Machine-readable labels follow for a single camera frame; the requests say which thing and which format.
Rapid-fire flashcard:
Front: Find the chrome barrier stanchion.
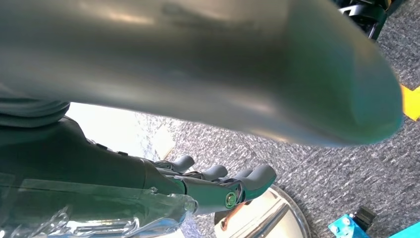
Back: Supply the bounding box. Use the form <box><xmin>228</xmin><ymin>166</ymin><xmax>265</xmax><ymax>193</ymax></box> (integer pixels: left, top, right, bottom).
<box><xmin>214</xmin><ymin>184</ymin><xmax>311</xmax><ymax>238</ymax></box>

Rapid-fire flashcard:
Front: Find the right robot arm sleeve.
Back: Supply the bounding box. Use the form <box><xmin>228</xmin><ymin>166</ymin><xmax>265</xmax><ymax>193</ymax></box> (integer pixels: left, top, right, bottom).
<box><xmin>0</xmin><ymin>83</ymin><xmax>70</xmax><ymax>129</ymax></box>

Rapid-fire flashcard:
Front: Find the blue steel shelf rack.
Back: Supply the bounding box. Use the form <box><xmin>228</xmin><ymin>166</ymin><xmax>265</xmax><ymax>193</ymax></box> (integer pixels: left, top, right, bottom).
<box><xmin>328</xmin><ymin>206</ymin><xmax>420</xmax><ymax>238</ymax></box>

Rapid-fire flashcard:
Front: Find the yellow floor tape square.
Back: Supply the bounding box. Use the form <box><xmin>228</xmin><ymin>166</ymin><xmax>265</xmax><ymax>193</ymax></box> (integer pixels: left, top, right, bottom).
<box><xmin>400</xmin><ymin>84</ymin><xmax>420</xmax><ymax>122</ymax></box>

